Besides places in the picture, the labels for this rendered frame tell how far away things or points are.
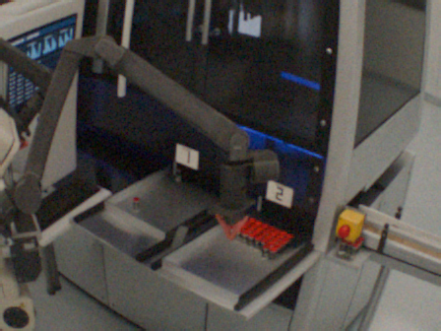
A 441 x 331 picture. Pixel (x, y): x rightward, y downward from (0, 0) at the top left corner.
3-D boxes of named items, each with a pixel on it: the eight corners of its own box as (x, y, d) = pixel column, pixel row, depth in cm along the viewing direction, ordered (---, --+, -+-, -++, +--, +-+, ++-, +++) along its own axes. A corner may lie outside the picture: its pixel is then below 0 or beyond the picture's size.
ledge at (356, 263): (344, 239, 199) (346, 234, 198) (374, 251, 192) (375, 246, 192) (325, 259, 188) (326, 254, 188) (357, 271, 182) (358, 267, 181)
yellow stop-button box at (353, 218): (344, 226, 188) (348, 205, 185) (362, 232, 185) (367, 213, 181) (334, 235, 183) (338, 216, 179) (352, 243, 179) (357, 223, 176)
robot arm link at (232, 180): (218, 154, 149) (224, 165, 144) (248, 151, 150) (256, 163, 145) (218, 181, 152) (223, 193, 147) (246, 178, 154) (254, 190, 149)
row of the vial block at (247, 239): (230, 236, 194) (231, 224, 192) (280, 257, 185) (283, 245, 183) (225, 239, 193) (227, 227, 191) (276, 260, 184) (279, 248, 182)
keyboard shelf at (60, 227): (63, 175, 239) (62, 169, 238) (113, 198, 228) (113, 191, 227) (-2, 219, 204) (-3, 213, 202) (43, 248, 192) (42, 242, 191)
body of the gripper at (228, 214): (256, 206, 155) (258, 178, 152) (230, 224, 148) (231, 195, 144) (232, 197, 158) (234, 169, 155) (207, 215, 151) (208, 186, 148)
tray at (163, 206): (169, 173, 227) (169, 165, 225) (232, 200, 214) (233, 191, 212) (104, 209, 202) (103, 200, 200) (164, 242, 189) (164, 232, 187)
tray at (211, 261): (233, 223, 202) (234, 213, 200) (303, 252, 189) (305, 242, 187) (161, 267, 177) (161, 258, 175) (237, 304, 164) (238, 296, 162)
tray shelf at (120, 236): (158, 173, 230) (158, 168, 229) (331, 245, 195) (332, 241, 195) (68, 223, 195) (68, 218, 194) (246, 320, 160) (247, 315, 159)
